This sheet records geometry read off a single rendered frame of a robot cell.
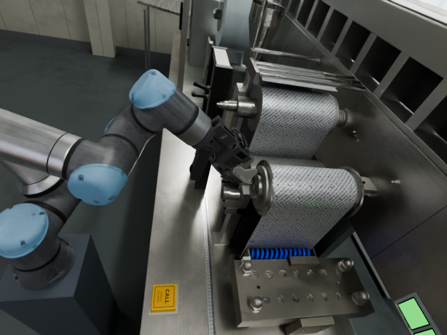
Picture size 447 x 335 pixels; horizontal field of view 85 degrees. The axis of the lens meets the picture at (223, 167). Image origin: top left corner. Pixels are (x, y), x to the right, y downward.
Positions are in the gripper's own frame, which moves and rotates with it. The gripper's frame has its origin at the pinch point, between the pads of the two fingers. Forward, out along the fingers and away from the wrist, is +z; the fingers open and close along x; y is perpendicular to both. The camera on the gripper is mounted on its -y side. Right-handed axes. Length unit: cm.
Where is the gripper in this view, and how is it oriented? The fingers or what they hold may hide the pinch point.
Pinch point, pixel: (245, 179)
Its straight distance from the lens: 65.2
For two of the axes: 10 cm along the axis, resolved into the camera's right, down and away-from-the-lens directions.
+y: 7.7, -4.9, -4.0
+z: 6.3, 4.9, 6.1
